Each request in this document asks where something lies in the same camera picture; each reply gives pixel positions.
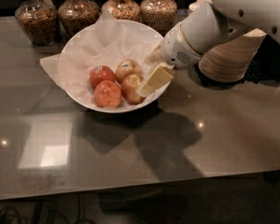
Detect red apple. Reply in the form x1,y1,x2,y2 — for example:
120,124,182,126
90,65,115,89
94,80,122,108

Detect red apple front left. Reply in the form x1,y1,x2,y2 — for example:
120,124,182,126
94,80,122,108

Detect glass cereal jar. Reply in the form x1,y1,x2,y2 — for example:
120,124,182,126
58,0,100,36
140,0,177,35
102,0,140,21
15,0,60,46

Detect yellow-red apple front right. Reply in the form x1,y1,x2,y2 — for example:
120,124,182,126
121,74,145,105

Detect white paper liner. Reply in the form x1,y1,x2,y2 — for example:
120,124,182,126
39,10,175,105

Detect white bowl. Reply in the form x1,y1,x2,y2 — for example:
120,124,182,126
58,19,176,114

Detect yellow-red apple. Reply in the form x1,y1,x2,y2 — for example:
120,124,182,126
115,59,142,84
121,74,145,105

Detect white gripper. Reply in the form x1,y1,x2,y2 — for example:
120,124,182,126
137,22,202,97

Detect glass cereal jar far left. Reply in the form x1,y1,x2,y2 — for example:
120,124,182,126
15,0,60,46

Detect yellow-red apple back right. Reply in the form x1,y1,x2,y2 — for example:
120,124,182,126
115,59,142,84

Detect red apple back left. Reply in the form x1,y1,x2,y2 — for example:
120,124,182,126
90,65,115,89

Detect paper bowl stack back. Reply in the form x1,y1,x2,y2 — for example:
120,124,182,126
189,0,212,13

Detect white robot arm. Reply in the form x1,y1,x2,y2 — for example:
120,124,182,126
137,0,280,97

